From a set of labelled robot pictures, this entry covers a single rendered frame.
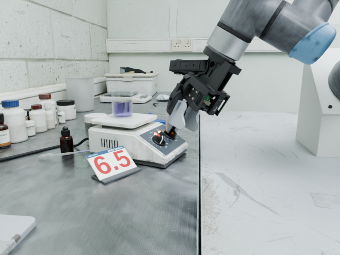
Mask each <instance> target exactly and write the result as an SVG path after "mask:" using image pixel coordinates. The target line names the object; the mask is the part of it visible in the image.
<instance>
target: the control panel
mask: <svg viewBox="0 0 340 255"><path fill-rule="evenodd" d="M158 131H161V132H164V131H166V127H165V125H163V124H162V125H160V126H158V127H156V128H154V129H151V130H149V131H147V132H145V133H143V134H141V135H139V136H140V137H142V138H143V139H144V140H145V141H147V142H148V143H149V144H151V145H152V146H153V147H155V148H156V149H157V150H159V151H160V152H161V153H163V154H164V155H165V156H166V155H168V154H169V153H171V152H172V151H173V150H175V149H176V148H178V147H179V146H181V145H182V144H183V143H185V142H186V141H185V140H184V139H183V138H181V137H180V136H179V135H177V134H176V138H175V139H174V140H171V139H169V138H167V137H166V136H165V135H164V140H165V146H159V145H157V144H155V143H154V142H153V141H152V137H153V136H158V134H159V132H158ZM154 133H157V135H155V134H154Z"/></svg>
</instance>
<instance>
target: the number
mask: <svg viewBox="0 0 340 255"><path fill-rule="evenodd" d="M89 160H90V161H91V163H92V165H93V166H94V168H95V170H96V172H97V173H98V175H99V177H101V176H104V175H107V174H110V173H113V172H116V171H118V170H121V169H124V168H126V167H129V166H132V165H134V163H133V162H132V160H131V159H130V157H129V156H128V154H127V153H126V151H125V150H124V149H120V150H116V151H113V152H109V153H106V154H102V155H99V156H95V157H92V158H89Z"/></svg>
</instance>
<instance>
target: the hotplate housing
mask: <svg viewBox="0 0 340 255"><path fill-rule="evenodd" d="M162 124H163V123H160V122H154V121H151V122H149V123H146V124H144V125H141V126H139V127H136V128H133V129H130V128H124V127H116V126H107V125H97V126H94V127H90V129H89V130H88V132H89V146H90V150H93V151H95V152H101V151H104V150H108V149H111V148H115V147H119V146H122V145H123V146H124V148H125V150H126V151H127V153H128V154H129V156H130V157H131V159H132V160H133V162H134V163H138V164H144V165H149V166H155V167H161V168H166V167H167V166H168V165H170V164H171V163H172V162H173V161H175V160H176V159H177V158H178V157H180V156H181V155H182V154H184V153H185V152H186V151H187V149H186V148H188V143H187V142H185V143H183V144H182V145H181V146H179V147H178V148H176V149H175V150H173V151H172V152H171V153H169V154H168V155H166V156H165V155H164V154H163V153H161V152H160V151H159V150H157V149H156V148H155V147H153V146H152V145H151V144H149V143H148V142H147V141H145V140H144V139H143V138H142V137H140V136H139V135H141V134H143V133H145V132H147V131H149V130H151V129H154V128H156V127H158V126H160V125H162Z"/></svg>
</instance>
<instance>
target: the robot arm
mask: <svg viewBox="0 0 340 255"><path fill-rule="evenodd" d="M339 1H340V0H294V1H293V3H292V4H291V3H289V2H287V1H285V0H230V1H229V3H228V5H227V7H226V9H225V10H224V12H223V14H222V16H221V18H220V20H219V22H218V23H217V25H216V26H215V28H214V30H213V32H212V33H211V35H210V37H209V39H208V41H207V44H208V46H205V48H204V50H203V52H204V53H205V54H206V55H207V56H209V58H208V59H207V60H182V59H176V60H171V61H170V65H169V71H171V72H174V74H177V75H184V76H183V78H182V80H181V81H180V82H179V83H177V85H176V87H175V88H174V90H173V91H172V93H171V94H170V97H169V99H168V103H167V108H166V120H165V127H166V132H167V133H168V134H169V133H170V131H171V129H172V128H173V129H174V131H175V132H176V131H178V130H183V129H184V127H186V128H187V129H189V130H191V131H193V132H194V131H196V130H197V129H198V122H197V119H196V116H197V114H198V112H199V111H200V110H202V111H205V112H206V113H207V114H208V115H214V114H215V115H216V116H218V115H219V113H220V112H221V110H222V109H223V107H224V106H225V104H226V103H227V101H228V100H229V98H230V95H229V94H227V93H226V92H225V91H224V90H223V89H224V88H225V86H226V84H227V83H228V81H229V80H230V78H231V76H232V75H233V74H236V75H239V73H240V72H241V70H242V69H241V68H239V67H238V66H237V65H236V61H239V60H240V59H241V57H242V55H243V54H244V52H245V50H246V49H247V47H248V46H249V44H250V43H251V41H252V40H253V38H254V37H255V36H256V37H258V38H259V39H261V40H263V41H264V42H266V43H268V44H270V45H271V46H273V47H275V48H277V49H278V50H280V51H282V52H283V53H285V54H287V55H288V56H289V57H290V58H294V59H296V60H298V61H300V62H302V63H304V64H306V65H311V64H313V63H315V62H316V61H317V60H318V59H319V58H320V57H321V56H322V55H323V54H324V53H325V52H326V50H327V49H328V48H329V46H330V45H331V44H332V42H333V40H334V39H335V37H336V29H335V28H334V27H332V26H330V25H329V23H328V20H329V18H330V16H331V14H332V12H333V10H334V9H335V7H336V5H337V3H338V2H339ZM328 84H329V87H330V89H331V91H332V92H333V93H334V94H335V96H336V97H338V98H339V99H340V60H339V61H338V62H337V63H336V64H335V65H334V67H333V68H332V70H331V72H330V74H329V76H328ZM183 99H185V100H186V102H185V101H183ZM223 100H225V102H224V103H223V105H222V106H221V108H220V109H219V110H218V108H219V106H220V105H221V103H222V102H223Z"/></svg>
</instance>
